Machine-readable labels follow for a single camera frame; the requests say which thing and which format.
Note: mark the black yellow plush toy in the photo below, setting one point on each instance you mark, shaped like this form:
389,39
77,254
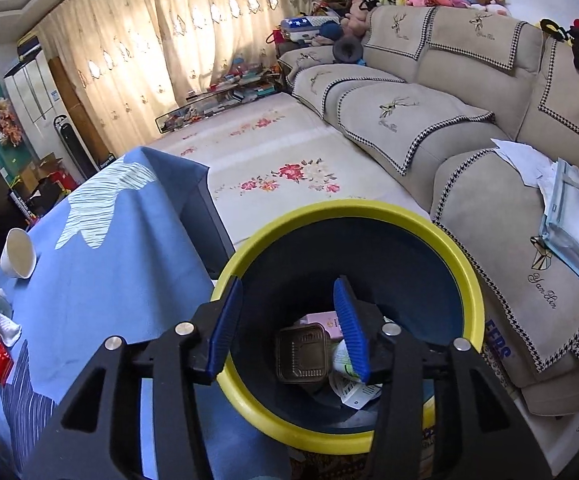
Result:
569,40

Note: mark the white papers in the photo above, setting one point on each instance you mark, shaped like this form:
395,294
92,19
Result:
524,160

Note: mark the beige sofa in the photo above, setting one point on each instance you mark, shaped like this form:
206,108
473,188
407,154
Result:
419,110

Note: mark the green white plastic bottle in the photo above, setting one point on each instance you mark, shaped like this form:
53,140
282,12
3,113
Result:
342,361

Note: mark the blue patterned tablecloth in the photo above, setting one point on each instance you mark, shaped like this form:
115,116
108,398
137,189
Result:
119,260

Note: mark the artificial flower bouquet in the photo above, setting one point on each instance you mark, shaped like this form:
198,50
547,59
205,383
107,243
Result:
4,122

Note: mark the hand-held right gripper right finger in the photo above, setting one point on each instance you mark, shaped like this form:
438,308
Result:
352,330

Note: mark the black yellow-rimmed trash bin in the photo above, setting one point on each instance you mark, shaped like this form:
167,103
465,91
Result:
279,270

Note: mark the white paper cup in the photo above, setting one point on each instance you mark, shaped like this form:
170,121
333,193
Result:
18,255

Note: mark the beige embroidered curtains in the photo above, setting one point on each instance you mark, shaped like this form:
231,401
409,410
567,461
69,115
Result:
144,60

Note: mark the cluttered glass coffee table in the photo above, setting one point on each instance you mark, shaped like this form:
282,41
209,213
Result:
219,96

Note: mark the grey neck pillow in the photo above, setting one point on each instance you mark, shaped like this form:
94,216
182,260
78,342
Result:
347,51

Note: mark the black tower fan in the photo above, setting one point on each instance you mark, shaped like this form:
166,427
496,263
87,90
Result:
74,146

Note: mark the brown plastic tray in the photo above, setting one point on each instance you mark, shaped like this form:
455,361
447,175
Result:
302,355

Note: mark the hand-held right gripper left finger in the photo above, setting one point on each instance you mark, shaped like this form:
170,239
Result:
224,330

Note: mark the clear plastic document bag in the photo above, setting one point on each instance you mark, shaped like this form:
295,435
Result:
569,220

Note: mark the cream floral mat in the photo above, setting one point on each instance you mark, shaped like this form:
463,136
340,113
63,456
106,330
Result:
294,200

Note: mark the pink white milk carton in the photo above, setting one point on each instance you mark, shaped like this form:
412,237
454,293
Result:
322,322

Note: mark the open cardboard box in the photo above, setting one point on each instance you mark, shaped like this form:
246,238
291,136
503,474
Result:
39,171

